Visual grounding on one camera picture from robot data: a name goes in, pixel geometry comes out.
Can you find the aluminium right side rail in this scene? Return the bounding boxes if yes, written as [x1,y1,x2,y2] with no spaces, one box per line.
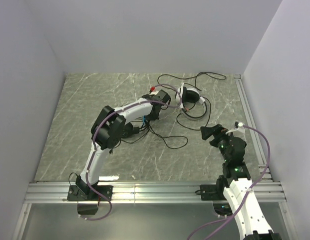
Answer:
[234,74,273,182]

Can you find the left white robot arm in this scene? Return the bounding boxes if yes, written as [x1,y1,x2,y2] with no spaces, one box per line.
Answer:
[67,90,171,201]

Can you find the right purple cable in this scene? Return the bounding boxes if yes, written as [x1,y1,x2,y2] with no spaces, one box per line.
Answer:
[186,124,272,240]

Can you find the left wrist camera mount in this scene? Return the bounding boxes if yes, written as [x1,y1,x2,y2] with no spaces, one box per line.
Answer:
[149,86,160,98]

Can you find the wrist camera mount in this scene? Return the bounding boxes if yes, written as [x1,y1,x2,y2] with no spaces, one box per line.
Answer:
[226,121,245,135]
[149,86,160,98]

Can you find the white headphones black cable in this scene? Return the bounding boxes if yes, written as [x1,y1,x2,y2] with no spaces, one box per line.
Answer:
[157,71,226,131]

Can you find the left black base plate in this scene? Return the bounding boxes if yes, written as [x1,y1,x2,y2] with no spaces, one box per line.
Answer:
[67,185,113,202]

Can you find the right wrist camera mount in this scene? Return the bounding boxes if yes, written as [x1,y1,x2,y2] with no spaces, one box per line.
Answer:
[226,121,245,135]

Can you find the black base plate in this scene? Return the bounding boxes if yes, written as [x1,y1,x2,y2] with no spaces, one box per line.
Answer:
[199,184,222,201]
[67,185,113,202]

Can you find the black headphone cable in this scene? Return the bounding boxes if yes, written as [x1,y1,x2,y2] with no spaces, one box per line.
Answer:
[107,117,189,156]

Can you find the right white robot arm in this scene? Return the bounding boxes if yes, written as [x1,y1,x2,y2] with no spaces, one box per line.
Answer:
[201,122,281,240]

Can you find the black blue headphones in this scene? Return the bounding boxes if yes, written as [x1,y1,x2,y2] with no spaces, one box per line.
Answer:
[122,116,149,139]

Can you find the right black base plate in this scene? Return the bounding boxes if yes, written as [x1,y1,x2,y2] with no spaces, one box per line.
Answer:
[199,184,222,201]

